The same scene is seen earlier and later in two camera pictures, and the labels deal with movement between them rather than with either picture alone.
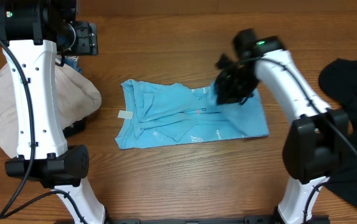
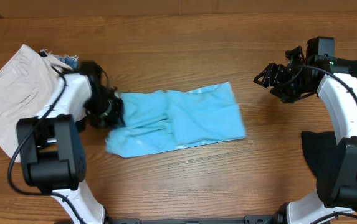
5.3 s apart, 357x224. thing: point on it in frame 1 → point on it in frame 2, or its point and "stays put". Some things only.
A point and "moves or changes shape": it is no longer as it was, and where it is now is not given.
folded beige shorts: x=77 y=98 stays put
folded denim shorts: x=71 y=61 stays put
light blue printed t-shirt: x=156 y=116 moves or changes shape
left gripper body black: x=80 y=41 → x=104 y=113
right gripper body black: x=231 y=86 → x=283 y=81
